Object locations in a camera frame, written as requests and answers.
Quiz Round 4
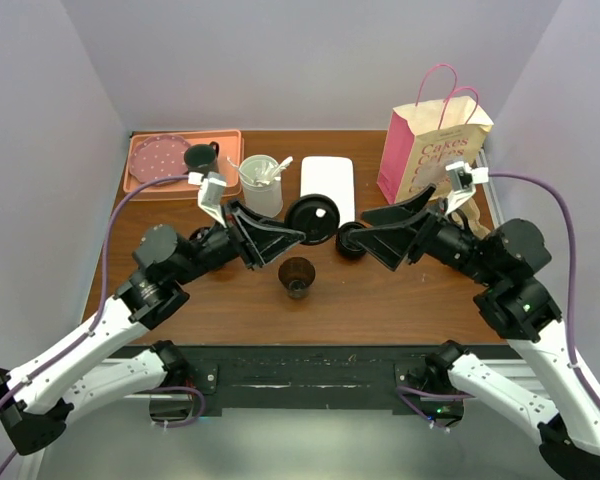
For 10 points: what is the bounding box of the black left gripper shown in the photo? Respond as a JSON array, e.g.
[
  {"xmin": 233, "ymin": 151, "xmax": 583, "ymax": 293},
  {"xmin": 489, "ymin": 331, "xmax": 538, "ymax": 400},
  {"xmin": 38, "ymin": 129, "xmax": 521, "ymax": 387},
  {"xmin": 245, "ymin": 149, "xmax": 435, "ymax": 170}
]
[{"xmin": 173, "ymin": 197, "xmax": 306, "ymax": 285}]

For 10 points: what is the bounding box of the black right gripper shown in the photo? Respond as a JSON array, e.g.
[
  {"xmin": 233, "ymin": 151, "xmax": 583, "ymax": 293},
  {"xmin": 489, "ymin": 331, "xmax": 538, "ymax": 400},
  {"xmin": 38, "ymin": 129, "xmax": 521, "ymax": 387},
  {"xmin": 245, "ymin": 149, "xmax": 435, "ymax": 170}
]
[{"xmin": 347, "ymin": 181, "xmax": 497, "ymax": 283}]

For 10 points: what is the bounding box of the dark brown coffee cup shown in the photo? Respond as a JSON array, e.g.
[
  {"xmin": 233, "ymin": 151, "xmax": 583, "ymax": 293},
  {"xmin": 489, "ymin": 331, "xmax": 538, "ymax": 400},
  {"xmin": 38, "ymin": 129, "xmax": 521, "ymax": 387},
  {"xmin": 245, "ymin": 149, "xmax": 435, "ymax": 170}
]
[{"xmin": 278, "ymin": 257, "xmax": 316, "ymax": 299}]

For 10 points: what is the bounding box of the black coffee lid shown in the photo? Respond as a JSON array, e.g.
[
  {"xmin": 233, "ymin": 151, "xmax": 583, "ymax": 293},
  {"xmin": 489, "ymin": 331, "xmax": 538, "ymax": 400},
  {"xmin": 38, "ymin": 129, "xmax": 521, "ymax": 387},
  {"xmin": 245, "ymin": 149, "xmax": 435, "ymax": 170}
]
[{"xmin": 284, "ymin": 194, "xmax": 340, "ymax": 246}]

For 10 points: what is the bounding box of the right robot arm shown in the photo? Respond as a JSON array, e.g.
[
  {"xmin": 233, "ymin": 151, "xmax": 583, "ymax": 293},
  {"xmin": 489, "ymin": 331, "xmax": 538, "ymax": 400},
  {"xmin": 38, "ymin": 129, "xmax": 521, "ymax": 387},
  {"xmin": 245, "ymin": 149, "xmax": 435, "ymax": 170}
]
[{"xmin": 338, "ymin": 188, "xmax": 600, "ymax": 479}]

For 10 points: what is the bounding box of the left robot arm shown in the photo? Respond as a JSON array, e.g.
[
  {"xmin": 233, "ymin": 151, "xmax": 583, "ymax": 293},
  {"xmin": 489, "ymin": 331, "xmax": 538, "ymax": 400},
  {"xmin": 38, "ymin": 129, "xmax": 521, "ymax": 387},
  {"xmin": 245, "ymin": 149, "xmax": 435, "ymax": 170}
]
[{"xmin": 0, "ymin": 201, "xmax": 307, "ymax": 455}]

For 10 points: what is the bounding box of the frosted white utensil cup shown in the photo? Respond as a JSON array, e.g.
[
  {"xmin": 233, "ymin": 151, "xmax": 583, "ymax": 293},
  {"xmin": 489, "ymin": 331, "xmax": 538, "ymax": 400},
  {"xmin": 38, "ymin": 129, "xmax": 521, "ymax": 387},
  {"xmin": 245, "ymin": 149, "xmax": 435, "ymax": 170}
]
[{"xmin": 240, "ymin": 155, "xmax": 283, "ymax": 217}]

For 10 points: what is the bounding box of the wrapped white utensil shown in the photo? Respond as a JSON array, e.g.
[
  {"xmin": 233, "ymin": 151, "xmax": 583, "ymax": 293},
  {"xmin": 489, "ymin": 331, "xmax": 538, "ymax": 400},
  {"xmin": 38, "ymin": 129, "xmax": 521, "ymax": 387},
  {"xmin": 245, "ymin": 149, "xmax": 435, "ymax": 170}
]
[{"xmin": 226, "ymin": 156, "xmax": 293, "ymax": 185}]

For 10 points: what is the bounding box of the cardboard cup carrier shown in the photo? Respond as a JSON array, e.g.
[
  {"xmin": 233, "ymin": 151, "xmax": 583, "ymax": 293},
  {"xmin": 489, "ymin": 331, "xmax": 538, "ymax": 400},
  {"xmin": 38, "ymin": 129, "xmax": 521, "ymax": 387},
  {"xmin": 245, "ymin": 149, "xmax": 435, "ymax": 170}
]
[{"xmin": 446, "ymin": 198, "xmax": 490, "ymax": 239}]

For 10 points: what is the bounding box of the white rectangular plate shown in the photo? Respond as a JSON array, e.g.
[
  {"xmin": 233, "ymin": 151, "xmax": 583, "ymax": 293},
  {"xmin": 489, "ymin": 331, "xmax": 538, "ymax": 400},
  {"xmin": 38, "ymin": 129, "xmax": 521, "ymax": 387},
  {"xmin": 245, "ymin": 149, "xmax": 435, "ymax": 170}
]
[{"xmin": 300, "ymin": 156, "xmax": 356, "ymax": 225}]

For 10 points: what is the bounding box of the pink cakes paper bag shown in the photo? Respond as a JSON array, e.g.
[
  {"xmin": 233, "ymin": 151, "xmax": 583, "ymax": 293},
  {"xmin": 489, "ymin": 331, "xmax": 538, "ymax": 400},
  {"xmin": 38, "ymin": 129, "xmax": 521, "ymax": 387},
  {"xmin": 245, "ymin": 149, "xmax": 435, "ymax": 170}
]
[{"xmin": 377, "ymin": 84, "xmax": 493, "ymax": 204}]

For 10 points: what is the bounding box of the dark green mug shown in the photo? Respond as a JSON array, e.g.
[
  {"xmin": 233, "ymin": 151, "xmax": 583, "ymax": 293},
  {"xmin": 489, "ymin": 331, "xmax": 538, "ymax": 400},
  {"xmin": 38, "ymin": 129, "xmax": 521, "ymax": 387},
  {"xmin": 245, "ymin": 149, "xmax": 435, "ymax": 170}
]
[{"xmin": 183, "ymin": 141, "xmax": 220, "ymax": 174}]

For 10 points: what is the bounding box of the salmon pink tray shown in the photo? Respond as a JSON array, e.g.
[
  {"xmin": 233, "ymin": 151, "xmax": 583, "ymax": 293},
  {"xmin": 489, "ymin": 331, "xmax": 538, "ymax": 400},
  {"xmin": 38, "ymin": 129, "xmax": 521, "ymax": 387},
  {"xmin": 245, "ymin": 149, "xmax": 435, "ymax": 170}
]
[{"xmin": 121, "ymin": 130, "xmax": 244, "ymax": 197}]

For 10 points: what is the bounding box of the pink polka dot plate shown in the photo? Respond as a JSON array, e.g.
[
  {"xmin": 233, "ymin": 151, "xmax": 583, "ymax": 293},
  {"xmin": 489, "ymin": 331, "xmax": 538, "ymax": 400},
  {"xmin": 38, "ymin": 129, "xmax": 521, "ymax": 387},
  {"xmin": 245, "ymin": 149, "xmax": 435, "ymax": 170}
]
[{"xmin": 129, "ymin": 134, "xmax": 191, "ymax": 183}]

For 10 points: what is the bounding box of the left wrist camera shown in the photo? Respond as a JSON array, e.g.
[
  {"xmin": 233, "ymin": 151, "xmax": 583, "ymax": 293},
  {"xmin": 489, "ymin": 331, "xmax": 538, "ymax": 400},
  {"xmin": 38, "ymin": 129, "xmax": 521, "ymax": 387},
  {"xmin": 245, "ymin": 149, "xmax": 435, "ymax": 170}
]
[{"xmin": 197, "ymin": 172, "xmax": 226, "ymax": 227}]

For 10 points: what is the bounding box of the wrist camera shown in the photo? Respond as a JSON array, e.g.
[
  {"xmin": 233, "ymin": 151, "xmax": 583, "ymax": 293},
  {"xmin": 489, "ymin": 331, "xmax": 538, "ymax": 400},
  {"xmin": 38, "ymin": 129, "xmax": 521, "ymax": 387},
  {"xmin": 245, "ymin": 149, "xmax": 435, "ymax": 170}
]
[
  {"xmin": 445, "ymin": 160, "xmax": 489, "ymax": 215},
  {"xmin": 197, "ymin": 172, "xmax": 226, "ymax": 227}
]

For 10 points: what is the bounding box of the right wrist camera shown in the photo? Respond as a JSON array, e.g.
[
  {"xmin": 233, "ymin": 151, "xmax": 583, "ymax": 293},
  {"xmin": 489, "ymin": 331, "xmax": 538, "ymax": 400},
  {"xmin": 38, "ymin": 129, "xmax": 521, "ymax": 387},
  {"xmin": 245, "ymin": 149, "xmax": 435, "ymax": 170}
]
[{"xmin": 445, "ymin": 160, "xmax": 489, "ymax": 215}]

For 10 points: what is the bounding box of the black mounting base rail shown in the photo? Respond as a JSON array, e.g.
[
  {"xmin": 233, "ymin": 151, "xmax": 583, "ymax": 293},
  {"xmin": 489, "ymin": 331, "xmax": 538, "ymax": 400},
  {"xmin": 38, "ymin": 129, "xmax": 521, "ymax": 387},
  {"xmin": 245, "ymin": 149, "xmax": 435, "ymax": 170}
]
[{"xmin": 128, "ymin": 344, "xmax": 486, "ymax": 419}]

